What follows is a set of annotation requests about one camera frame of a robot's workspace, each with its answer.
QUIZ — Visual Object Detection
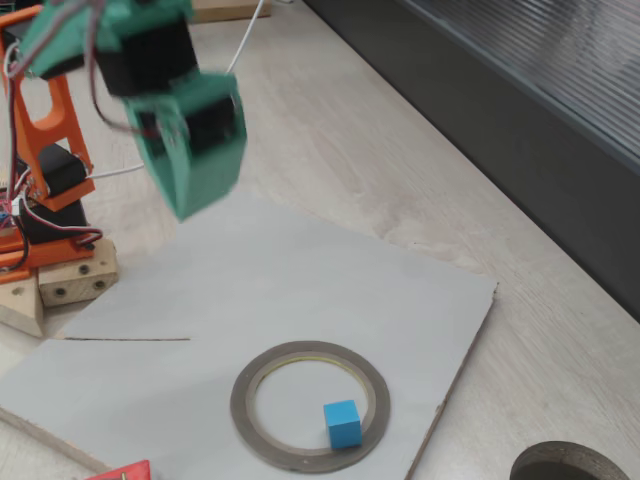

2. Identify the orange controller board mount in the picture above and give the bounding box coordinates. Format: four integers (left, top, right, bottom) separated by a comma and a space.
0, 234, 39, 286

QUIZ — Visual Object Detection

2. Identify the red snowman print box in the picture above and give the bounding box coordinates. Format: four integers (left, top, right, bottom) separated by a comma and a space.
97, 459, 152, 480

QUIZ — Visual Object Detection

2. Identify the thick wooden base block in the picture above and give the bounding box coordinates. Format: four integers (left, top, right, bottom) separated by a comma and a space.
37, 238, 120, 307

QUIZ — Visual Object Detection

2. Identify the white laminated wooden board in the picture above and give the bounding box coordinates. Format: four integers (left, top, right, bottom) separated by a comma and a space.
0, 192, 500, 480

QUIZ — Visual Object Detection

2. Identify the blue cube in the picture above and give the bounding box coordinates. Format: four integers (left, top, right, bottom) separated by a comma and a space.
323, 398, 363, 450

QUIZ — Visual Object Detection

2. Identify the grey ring of tape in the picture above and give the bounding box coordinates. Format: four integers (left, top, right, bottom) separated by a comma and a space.
229, 340, 391, 475

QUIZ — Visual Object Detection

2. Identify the dark desk partition panel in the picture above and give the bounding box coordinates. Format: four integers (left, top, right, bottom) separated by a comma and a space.
304, 0, 640, 324

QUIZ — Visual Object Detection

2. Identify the light wooden wedge piece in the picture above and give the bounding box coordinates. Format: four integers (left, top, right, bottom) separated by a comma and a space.
0, 273, 45, 337

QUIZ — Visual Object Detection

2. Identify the white usb cable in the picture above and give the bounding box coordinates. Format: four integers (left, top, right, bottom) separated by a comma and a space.
89, 0, 266, 180

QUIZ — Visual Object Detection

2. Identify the flat wooden plank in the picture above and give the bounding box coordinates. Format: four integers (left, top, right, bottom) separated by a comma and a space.
192, 0, 272, 24

